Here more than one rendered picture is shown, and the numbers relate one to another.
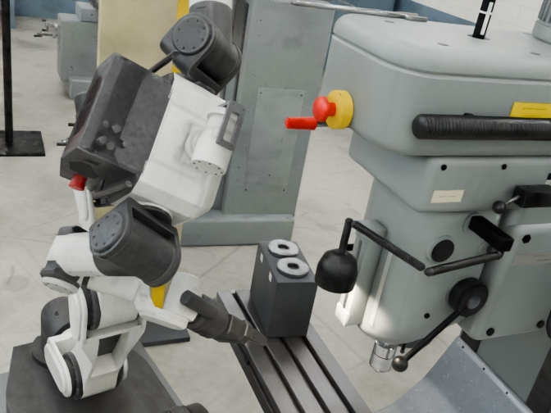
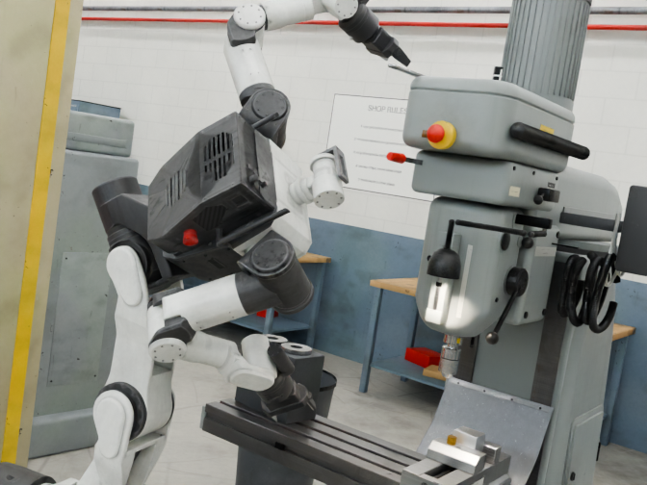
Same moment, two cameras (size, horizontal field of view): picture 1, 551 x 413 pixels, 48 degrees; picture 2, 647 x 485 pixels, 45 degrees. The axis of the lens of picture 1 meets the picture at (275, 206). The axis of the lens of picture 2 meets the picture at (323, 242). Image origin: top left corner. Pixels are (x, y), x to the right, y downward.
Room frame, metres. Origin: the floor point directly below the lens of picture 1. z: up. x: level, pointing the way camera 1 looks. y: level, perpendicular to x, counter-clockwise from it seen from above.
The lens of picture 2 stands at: (-0.45, 0.92, 1.64)
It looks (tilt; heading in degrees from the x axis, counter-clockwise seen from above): 5 degrees down; 332
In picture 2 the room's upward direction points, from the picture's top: 9 degrees clockwise
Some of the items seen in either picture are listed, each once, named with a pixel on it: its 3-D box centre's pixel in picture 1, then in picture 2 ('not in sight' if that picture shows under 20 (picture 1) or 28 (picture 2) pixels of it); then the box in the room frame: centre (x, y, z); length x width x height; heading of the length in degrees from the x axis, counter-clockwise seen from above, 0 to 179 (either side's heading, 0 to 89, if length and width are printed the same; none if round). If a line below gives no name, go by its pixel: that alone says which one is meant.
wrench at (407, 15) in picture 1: (359, 10); (420, 75); (1.07, -0.08, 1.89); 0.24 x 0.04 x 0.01; 114
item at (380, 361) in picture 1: (383, 355); (449, 361); (1.04, -0.27, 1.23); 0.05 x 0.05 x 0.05
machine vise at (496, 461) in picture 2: not in sight; (458, 467); (0.96, -0.29, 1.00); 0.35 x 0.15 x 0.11; 117
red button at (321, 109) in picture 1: (325, 109); (436, 134); (0.93, -0.05, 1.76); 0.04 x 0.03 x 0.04; 27
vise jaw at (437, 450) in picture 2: not in sight; (456, 455); (0.94, -0.26, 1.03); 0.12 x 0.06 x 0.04; 27
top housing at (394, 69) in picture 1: (471, 85); (491, 127); (1.05, -0.29, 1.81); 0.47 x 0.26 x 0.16; 117
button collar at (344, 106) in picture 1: (338, 109); (441, 135); (0.94, -0.07, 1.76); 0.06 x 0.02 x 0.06; 27
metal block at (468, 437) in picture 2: not in sight; (468, 443); (0.97, -0.31, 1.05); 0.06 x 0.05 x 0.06; 27
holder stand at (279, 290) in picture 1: (282, 285); (279, 375); (1.53, -0.06, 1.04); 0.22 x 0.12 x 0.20; 20
